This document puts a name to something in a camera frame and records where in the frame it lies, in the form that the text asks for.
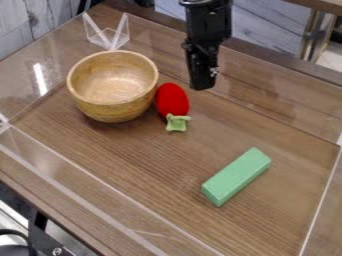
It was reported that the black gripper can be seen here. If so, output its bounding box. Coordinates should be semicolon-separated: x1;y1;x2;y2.
178;0;232;91

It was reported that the brown wooden bowl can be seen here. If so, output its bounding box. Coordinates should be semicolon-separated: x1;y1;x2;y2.
65;50;158;123

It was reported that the green block stick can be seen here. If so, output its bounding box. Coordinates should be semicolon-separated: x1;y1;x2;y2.
200;147;272;207

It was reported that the red plush strawberry toy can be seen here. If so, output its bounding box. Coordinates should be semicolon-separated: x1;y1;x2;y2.
154;82;190;132

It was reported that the metal table leg background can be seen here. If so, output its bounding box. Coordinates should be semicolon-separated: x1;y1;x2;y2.
299;10;336;63

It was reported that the clear acrylic corner bracket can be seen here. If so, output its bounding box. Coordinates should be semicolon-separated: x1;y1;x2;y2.
81;13;129;51

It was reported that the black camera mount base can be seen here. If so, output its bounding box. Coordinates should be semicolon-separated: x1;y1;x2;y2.
0;210;76;256

